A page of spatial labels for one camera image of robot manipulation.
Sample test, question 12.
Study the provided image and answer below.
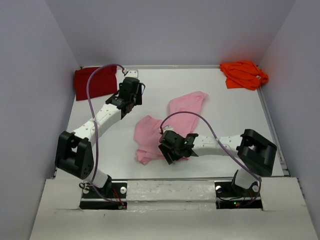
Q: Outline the pink t shirt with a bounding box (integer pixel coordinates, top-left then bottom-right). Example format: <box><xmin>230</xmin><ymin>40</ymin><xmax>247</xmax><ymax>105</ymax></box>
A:
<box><xmin>133</xmin><ymin>91</ymin><xmax>208</xmax><ymax>165</ymax></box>

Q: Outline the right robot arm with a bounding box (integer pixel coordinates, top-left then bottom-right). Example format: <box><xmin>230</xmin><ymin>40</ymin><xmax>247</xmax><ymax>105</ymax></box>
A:
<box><xmin>158</xmin><ymin>128</ymin><xmax>277</xmax><ymax>196</ymax></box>

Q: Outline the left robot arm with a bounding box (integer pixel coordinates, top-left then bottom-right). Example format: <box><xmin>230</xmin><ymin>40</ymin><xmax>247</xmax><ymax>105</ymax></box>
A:
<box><xmin>55</xmin><ymin>71</ymin><xmax>144</xmax><ymax>198</ymax></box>

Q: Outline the dark red folded t shirt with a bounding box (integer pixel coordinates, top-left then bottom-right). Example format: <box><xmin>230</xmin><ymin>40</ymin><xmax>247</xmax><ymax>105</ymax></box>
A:
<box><xmin>73</xmin><ymin>65</ymin><xmax>118</xmax><ymax>101</ymax></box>

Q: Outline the orange t shirt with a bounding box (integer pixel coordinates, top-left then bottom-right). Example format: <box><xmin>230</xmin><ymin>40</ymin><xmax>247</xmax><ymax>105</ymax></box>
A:
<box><xmin>219</xmin><ymin>61</ymin><xmax>269</xmax><ymax>91</ymax></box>

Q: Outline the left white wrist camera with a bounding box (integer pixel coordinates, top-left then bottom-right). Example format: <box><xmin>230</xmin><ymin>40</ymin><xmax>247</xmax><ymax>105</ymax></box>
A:
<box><xmin>123</xmin><ymin>69</ymin><xmax>139</xmax><ymax>79</ymax></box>

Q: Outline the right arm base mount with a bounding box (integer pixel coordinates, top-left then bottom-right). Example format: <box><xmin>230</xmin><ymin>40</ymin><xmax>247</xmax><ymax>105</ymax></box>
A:
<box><xmin>214</xmin><ymin>174</ymin><xmax>263</xmax><ymax>210</ymax></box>

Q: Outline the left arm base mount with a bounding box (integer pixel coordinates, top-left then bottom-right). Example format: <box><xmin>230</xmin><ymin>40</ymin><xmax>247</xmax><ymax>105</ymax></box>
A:
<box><xmin>79</xmin><ymin>181</ymin><xmax>128</xmax><ymax>210</ymax></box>

